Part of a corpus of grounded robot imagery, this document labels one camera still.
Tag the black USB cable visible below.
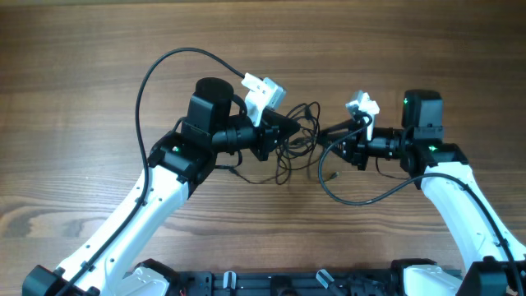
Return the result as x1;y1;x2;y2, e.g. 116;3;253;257
228;101;340;186

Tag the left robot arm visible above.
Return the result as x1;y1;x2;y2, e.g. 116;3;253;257
21;74;299;295

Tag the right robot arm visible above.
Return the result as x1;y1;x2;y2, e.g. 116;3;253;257
317;90;525;295

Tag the right camera cable black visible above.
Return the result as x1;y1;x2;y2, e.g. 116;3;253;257
317;114;525;296

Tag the camera cable black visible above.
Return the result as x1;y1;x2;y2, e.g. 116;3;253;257
317;114;525;296
55;47;247;296

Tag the left camera cable black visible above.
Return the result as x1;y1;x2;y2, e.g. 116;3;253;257
55;47;247;296

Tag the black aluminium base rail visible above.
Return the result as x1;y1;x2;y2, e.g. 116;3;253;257
122;269;465;296

